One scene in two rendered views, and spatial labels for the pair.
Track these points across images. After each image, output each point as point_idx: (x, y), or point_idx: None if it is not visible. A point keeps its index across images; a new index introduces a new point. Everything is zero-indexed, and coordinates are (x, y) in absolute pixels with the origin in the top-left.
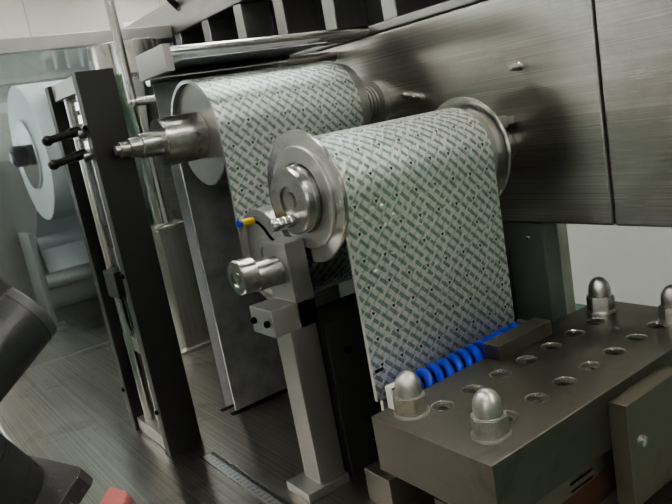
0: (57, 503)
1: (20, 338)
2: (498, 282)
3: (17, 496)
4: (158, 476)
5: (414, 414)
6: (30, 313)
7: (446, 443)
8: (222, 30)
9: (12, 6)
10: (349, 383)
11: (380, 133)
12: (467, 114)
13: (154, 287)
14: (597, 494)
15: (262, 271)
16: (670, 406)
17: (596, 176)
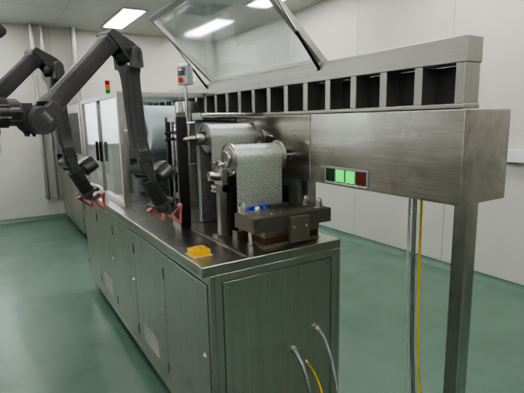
0: (170, 201)
1: (168, 172)
2: (277, 191)
3: (164, 199)
4: (178, 231)
5: (243, 213)
6: (171, 168)
7: (247, 217)
8: (221, 99)
9: None
10: (233, 210)
11: (250, 146)
12: (277, 145)
13: (185, 178)
14: (283, 239)
15: (215, 175)
16: (305, 222)
17: (307, 167)
